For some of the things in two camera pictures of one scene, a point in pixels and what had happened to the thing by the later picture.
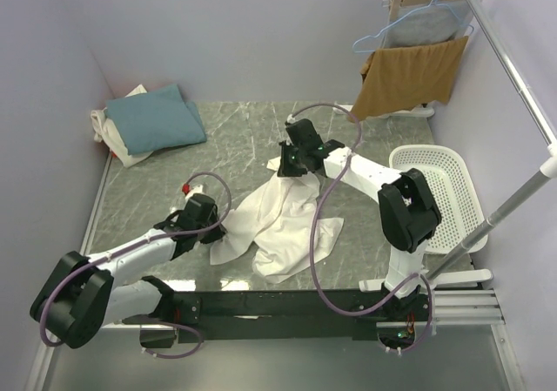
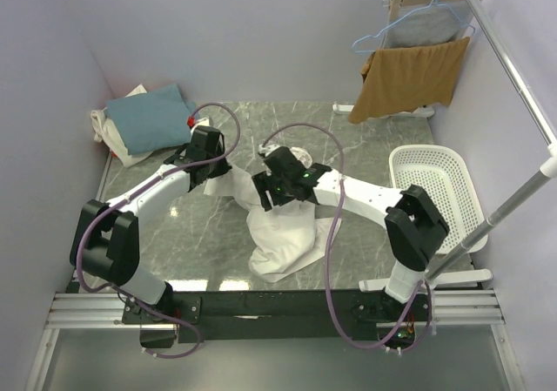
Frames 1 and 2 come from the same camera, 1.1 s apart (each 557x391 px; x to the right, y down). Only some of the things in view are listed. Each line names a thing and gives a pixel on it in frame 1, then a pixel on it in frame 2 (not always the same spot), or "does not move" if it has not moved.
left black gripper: [217, 233] → [222, 170]
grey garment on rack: [422, 24] does not move
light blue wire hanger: [435, 3] does not move
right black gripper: [285, 171] → [264, 183]
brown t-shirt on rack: [398, 80] does not move
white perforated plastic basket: [450, 183] does not move
